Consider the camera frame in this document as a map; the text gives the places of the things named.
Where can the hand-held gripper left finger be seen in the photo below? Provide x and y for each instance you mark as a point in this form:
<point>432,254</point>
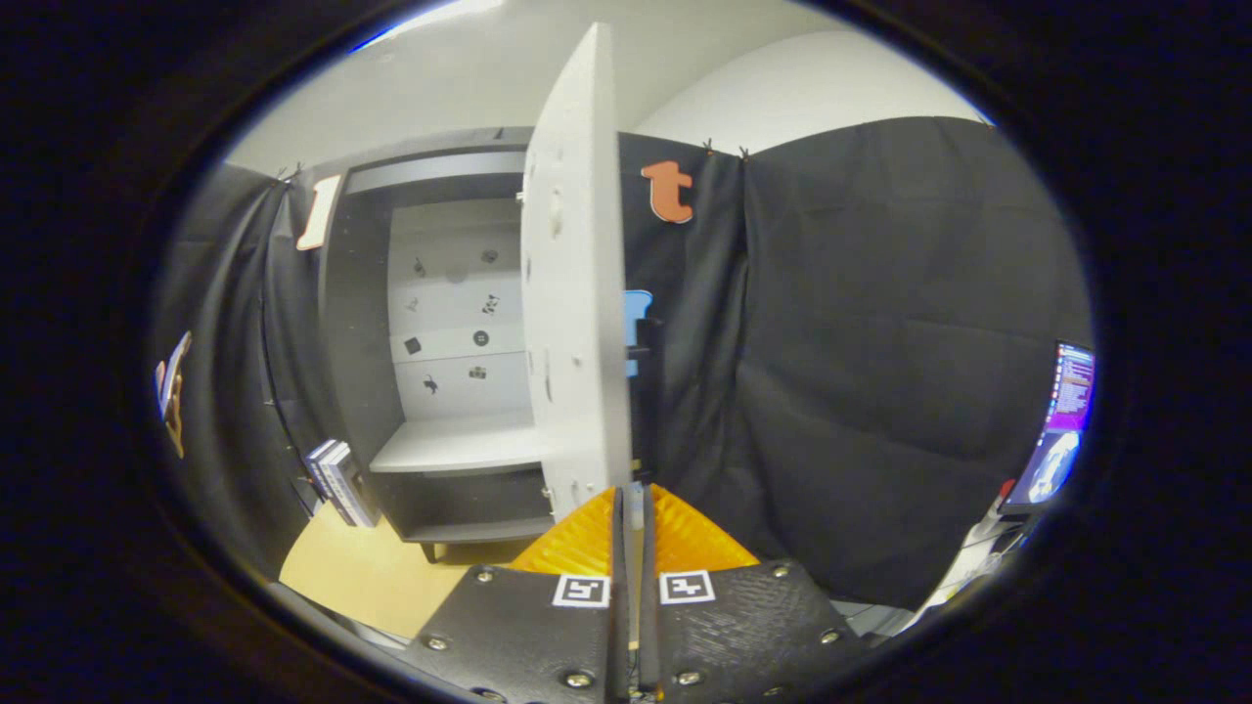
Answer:
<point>619,636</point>

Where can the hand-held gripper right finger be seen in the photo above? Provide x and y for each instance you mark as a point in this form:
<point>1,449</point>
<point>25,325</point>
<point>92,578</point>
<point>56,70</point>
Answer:
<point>648,636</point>

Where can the grey cover book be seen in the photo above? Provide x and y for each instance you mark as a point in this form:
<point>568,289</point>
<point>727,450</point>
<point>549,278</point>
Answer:
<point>352,489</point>

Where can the white spine book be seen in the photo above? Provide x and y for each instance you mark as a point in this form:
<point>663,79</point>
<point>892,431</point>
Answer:
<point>328,474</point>

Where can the white side desk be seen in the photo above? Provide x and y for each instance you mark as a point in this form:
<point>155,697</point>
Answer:
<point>978,562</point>

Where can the black backdrop cloth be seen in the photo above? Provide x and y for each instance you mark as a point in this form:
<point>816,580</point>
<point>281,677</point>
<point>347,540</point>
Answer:
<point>880,342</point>

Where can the small red object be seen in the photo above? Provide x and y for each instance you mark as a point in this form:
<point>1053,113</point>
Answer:
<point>1006,489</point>

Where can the dark grey cabinet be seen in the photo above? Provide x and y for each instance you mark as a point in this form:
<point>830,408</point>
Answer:
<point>357,342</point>

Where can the computer monitor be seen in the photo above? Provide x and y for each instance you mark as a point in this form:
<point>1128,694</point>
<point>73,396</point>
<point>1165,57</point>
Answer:
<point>1061,420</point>

